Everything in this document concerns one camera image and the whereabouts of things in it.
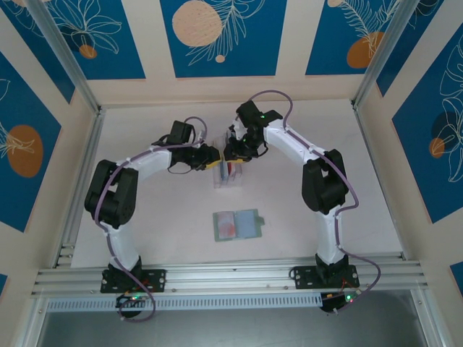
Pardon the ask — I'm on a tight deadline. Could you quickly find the clear acrylic card stand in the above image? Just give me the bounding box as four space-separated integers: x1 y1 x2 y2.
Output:
211 132 245 189

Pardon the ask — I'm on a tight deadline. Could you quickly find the green card holder wallet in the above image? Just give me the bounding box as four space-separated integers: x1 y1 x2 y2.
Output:
213 209 265 242

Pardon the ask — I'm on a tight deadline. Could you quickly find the aluminium table side rail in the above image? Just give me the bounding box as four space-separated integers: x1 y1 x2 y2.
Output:
352 104 409 261
54 108 106 268

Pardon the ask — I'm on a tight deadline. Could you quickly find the long aluminium mounting rail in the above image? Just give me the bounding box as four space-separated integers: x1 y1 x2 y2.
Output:
30 254 430 297

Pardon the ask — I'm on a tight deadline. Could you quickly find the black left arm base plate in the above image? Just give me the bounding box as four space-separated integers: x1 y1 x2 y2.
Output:
100 269 167 294

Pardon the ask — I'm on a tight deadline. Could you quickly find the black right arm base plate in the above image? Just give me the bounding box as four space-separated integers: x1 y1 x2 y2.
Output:
292 265 360 290

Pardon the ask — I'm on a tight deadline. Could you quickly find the white slotted cable duct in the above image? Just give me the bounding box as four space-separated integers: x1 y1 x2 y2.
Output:
46 293 323 312

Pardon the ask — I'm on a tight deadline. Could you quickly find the aluminium frame post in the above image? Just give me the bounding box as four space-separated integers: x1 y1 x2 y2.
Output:
27 0 101 113
352 0 415 109

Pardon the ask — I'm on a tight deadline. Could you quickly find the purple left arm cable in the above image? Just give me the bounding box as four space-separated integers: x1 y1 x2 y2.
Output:
94 116 208 322

